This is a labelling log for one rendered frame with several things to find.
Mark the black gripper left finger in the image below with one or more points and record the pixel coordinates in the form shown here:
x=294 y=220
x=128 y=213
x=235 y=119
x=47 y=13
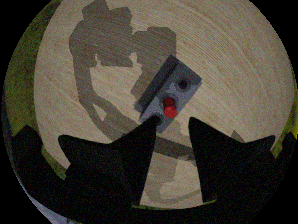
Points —
x=127 y=158

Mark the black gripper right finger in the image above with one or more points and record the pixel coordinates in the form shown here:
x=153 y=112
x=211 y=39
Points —
x=219 y=158

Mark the red peg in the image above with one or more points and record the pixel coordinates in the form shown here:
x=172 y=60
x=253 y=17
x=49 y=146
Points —
x=169 y=108

